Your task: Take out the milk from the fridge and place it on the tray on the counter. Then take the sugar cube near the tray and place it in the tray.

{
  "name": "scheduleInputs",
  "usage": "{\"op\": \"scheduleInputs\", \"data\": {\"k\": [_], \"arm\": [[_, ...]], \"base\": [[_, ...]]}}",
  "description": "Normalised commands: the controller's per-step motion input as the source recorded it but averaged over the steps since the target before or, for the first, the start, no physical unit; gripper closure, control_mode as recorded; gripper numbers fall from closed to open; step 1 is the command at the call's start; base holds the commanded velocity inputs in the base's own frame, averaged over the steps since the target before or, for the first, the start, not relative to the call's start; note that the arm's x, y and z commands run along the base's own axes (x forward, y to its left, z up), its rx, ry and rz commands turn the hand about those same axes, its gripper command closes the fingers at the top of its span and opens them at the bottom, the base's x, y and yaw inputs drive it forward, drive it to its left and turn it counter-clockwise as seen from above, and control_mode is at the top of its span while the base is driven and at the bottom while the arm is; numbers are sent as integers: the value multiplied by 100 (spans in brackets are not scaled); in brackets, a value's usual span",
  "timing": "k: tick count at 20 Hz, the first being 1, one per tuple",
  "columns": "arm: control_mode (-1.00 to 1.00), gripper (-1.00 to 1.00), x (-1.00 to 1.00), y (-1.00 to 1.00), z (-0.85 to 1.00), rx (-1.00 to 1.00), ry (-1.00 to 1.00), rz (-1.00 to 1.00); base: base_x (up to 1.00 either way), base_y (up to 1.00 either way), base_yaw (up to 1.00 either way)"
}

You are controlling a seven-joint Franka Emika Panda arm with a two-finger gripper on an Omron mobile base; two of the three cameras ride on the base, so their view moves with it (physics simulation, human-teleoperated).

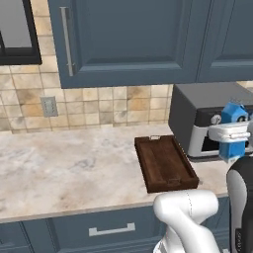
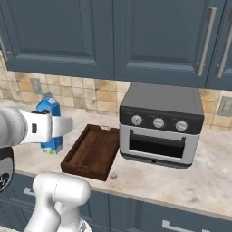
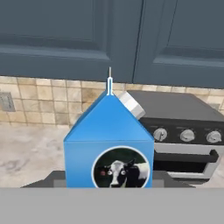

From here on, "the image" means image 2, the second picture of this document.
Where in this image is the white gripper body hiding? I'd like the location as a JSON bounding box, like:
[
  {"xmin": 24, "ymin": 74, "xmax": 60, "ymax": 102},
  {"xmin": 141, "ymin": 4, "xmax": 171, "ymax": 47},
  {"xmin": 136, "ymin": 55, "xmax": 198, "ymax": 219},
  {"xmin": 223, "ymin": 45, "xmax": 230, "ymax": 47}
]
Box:
[{"xmin": 50, "ymin": 116, "xmax": 74, "ymax": 141}]

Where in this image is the blue milk carton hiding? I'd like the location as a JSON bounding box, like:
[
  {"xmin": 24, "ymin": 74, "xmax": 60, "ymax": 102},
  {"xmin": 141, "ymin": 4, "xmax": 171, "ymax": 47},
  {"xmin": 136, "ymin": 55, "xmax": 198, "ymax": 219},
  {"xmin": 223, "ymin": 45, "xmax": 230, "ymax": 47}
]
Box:
[{"xmin": 35, "ymin": 92, "xmax": 64, "ymax": 156}]

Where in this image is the dark brown wooden tray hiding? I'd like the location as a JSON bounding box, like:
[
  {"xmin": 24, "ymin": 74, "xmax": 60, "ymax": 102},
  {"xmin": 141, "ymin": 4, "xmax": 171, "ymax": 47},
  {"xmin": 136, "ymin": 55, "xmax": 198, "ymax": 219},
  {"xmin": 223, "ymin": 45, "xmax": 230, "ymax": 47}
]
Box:
[{"xmin": 60, "ymin": 123, "xmax": 121, "ymax": 182}]

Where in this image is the silver toaster oven knob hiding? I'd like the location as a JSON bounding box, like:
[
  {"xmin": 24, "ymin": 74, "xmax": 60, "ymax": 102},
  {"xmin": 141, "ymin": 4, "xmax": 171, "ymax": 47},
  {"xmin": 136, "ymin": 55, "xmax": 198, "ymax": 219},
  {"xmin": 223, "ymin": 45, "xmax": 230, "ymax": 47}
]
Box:
[
  {"xmin": 130, "ymin": 114, "xmax": 143, "ymax": 127},
  {"xmin": 175, "ymin": 120, "xmax": 189, "ymax": 132},
  {"xmin": 152, "ymin": 117, "xmax": 166, "ymax": 130}
]

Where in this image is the blue upper cupboard door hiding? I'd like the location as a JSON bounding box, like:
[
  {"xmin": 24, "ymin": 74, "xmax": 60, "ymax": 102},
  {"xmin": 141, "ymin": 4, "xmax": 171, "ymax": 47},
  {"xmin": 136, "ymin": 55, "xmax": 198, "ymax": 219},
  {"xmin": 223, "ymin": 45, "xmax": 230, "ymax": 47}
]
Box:
[
  {"xmin": 112, "ymin": 0, "xmax": 227, "ymax": 89},
  {"xmin": 0, "ymin": 0, "xmax": 116, "ymax": 81},
  {"xmin": 205, "ymin": 0, "xmax": 232, "ymax": 92}
]

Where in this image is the toaster oven glass door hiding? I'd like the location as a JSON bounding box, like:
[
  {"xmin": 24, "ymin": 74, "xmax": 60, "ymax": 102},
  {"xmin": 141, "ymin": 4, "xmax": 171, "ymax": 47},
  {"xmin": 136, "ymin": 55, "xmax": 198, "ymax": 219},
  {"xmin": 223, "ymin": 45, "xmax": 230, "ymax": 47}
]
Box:
[{"xmin": 120, "ymin": 123, "xmax": 200, "ymax": 166}]

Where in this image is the grey toaster oven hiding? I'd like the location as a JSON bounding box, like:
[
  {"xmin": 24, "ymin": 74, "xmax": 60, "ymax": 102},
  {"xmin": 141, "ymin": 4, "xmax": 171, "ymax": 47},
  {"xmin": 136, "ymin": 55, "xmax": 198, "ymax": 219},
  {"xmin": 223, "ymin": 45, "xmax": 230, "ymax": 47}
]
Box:
[{"xmin": 118, "ymin": 82, "xmax": 206, "ymax": 169}]

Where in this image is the blue narrow lower cupboard panel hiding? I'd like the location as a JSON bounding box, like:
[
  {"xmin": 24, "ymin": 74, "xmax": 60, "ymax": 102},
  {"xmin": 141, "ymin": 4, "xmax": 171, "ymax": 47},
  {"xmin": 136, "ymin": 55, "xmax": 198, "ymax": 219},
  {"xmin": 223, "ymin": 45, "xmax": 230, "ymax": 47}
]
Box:
[{"xmin": 108, "ymin": 193, "xmax": 142, "ymax": 232}]

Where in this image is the grey wall outlet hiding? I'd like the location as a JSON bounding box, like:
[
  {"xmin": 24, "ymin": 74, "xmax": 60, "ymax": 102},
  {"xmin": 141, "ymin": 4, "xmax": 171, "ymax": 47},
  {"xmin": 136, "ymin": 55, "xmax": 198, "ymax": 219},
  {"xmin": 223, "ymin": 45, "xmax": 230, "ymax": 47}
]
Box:
[
  {"xmin": 217, "ymin": 96, "xmax": 232, "ymax": 118},
  {"xmin": 29, "ymin": 77, "xmax": 44, "ymax": 95}
]

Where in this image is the silver drawer handle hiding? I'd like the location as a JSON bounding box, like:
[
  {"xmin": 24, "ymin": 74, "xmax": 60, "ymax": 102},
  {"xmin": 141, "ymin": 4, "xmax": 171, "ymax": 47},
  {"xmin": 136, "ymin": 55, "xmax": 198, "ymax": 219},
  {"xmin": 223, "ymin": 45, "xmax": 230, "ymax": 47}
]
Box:
[
  {"xmin": 23, "ymin": 187, "xmax": 36, "ymax": 198},
  {"xmin": 161, "ymin": 219, "xmax": 212, "ymax": 232}
]

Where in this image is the silver cupboard bar handle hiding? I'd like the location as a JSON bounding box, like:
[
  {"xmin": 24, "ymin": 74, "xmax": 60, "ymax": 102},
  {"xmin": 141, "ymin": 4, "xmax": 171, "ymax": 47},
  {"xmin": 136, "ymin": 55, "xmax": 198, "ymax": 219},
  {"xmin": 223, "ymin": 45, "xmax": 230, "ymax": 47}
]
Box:
[
  {"xmin": 197, "ymin": 6, "xmax": 218, "ymax": 77},
  {"xmin": 217, "ymin": 17, "xmax": 232, "ymax": 79}
]

